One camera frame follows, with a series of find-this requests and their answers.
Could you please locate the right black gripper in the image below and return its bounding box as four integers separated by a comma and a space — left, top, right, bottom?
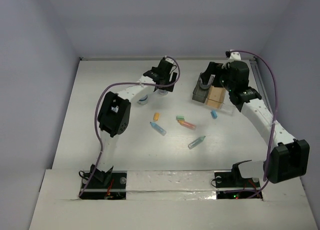
201, 61, 235, 92

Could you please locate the dark grey plastic bin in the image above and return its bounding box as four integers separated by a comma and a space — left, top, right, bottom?
192, 75, 215, 104

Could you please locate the clear plastic bin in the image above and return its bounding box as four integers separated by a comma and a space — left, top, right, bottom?
218, 95, 236, 116

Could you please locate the orange eraser cap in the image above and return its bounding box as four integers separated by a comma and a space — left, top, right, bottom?
153, 112, 160, 122

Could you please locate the green eraser cap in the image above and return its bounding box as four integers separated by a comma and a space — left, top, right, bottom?
176, 115, 185, 121

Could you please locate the small blue eraser cap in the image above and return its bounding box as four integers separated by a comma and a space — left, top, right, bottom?
210, 110, 218, 119

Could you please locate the orange pencil-shaped case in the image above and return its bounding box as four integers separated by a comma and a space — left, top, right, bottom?
177, 120, 197, 130

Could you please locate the wooden bin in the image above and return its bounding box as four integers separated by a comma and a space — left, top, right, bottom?
205, 86, 226, 109

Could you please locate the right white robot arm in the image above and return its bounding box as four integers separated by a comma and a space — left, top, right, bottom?
199, 60, 310, 184

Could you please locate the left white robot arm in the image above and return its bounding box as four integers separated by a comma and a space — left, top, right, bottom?
88, 56, 181, 188

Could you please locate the blue pencil-shaped case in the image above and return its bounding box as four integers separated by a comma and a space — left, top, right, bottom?
150, 122, 167, 136

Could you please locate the teal pencil-shaped case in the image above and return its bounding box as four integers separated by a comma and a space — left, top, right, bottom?
187, 135, 206, 150

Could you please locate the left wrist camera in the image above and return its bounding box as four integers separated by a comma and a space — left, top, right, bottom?
163, 56, 175, 65

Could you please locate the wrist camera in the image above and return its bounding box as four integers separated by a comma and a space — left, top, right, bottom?
163, 56, 175, 65
225, 49, 242, 62

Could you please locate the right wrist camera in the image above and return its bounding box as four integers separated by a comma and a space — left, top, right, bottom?
225, 49, 242, 62

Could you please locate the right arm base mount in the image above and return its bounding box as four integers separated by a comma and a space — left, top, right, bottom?
210, 160, 263, 200

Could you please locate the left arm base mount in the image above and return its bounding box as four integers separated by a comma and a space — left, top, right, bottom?
78, 164, 127, 200

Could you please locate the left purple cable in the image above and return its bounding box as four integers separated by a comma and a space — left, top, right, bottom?
77, 56, 181, 198

